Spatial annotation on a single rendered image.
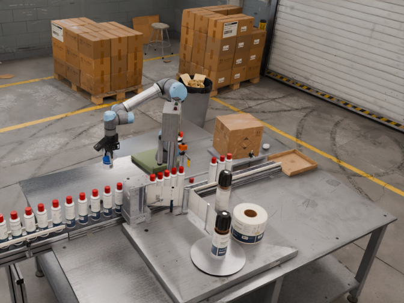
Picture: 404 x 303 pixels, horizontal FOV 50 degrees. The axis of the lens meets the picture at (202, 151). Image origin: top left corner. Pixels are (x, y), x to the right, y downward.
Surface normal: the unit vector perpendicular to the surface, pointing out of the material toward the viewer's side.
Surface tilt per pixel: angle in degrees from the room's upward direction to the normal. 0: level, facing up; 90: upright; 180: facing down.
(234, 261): 0
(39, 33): 90
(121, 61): 90
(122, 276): 0
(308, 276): 1
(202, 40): 90
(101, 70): 92
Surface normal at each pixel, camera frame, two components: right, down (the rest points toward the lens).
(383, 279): 0.10, -0.86
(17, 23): 0.68, 0.42
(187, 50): -0.65, 0.28
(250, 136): 0.41, 0.49
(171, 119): -0.02, 0.50
